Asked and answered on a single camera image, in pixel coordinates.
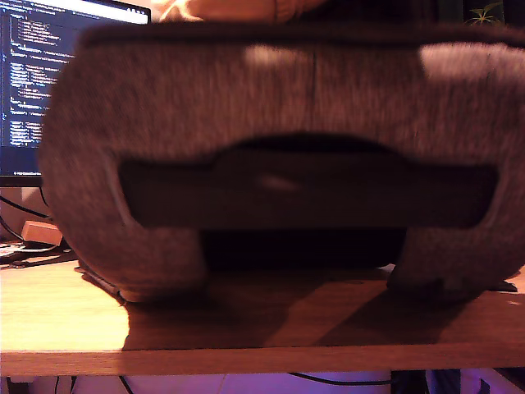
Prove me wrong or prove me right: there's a grey fabric backpack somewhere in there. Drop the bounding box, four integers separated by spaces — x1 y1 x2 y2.
39 20 525 305

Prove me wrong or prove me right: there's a tan wooden block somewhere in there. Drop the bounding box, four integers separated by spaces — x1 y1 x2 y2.
21 220 63 246

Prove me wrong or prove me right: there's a monitor showing dark code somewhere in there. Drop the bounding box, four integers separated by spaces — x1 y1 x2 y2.
0 0 152 188

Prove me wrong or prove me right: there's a green potted plant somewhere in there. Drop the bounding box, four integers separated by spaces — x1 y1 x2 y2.
465 2 506 26

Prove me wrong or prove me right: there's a black cable under table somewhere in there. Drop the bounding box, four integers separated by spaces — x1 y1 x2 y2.
286 371 394 387

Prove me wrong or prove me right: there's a black strap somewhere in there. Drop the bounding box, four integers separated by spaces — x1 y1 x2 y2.
0 241 79 270

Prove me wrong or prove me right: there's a black monitor cable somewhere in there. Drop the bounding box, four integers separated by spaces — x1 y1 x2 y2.
0 187 54 219

